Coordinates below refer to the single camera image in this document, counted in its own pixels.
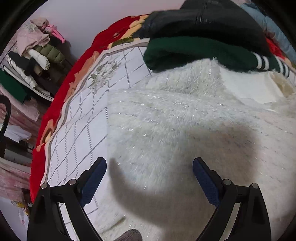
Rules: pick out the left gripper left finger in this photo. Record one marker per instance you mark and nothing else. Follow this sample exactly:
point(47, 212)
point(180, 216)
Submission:
point(46, 220)

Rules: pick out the black folded jacket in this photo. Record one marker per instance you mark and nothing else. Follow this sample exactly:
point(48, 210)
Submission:
point(223, 21)

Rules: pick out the dark green striped sweater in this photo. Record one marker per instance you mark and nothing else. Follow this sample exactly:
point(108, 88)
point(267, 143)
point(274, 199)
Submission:
point(167, 53)

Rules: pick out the white fuzzy sweater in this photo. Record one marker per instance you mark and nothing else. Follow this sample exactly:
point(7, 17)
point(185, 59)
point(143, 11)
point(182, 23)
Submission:
point(156, 130)

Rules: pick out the light blue jacket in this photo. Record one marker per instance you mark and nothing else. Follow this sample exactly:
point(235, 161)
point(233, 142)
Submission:
point(271, 29)

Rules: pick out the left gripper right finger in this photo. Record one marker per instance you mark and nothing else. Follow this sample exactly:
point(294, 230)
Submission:
point(252, 221)

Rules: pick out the floral red-bordered bed sheet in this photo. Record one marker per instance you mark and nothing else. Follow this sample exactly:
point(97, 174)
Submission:
point(73, 140)

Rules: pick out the pink curtain fabric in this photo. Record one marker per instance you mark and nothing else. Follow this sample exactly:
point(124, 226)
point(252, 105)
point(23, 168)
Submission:
point(15, 159)

